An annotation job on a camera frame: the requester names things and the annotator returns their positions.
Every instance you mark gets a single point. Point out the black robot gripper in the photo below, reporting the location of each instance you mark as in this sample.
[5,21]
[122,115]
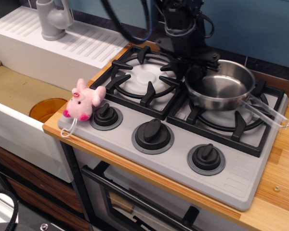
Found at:
[187,29]

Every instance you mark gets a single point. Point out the stainless steel pan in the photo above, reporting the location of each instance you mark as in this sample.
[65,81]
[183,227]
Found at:
[229,88]

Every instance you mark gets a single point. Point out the pink stuffed pig toy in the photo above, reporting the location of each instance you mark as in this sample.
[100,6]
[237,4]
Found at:
[81,105]

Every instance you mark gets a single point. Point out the black middle stove knob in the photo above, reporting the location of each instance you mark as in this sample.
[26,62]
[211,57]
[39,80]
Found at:
[152,137]

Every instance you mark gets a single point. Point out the black stove knob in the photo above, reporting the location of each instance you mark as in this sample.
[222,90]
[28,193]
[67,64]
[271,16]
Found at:
[152,137]
[106,118]
[206,160]

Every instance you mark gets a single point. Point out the black right stove knob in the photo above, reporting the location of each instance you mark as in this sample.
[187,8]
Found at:
[206,160]

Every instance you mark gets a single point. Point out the black left stove knob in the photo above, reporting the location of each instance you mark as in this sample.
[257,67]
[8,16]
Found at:
[106,118]

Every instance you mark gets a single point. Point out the grey toy stove top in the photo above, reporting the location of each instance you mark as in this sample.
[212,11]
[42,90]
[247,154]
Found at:
[235,185]

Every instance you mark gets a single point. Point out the black left burner grate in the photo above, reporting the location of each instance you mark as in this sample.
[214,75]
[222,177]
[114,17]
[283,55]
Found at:
[141,83]

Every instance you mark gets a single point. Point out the black burner grate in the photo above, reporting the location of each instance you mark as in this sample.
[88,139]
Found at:
[239,129]
[141,83]

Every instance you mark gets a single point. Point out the black right burner grate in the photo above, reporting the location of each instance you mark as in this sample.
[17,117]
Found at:
[239,129]

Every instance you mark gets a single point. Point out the grey toy faucet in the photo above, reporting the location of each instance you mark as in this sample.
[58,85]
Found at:
[53,21]

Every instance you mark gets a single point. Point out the toy oven door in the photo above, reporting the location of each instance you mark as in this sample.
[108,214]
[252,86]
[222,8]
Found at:
[129,203]

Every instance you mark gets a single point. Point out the white toy sink unit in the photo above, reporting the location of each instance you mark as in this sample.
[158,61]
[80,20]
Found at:
[33,69]

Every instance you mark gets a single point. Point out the wooden drawer cabinet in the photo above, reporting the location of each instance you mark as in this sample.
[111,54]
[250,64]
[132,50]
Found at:
[45,193]

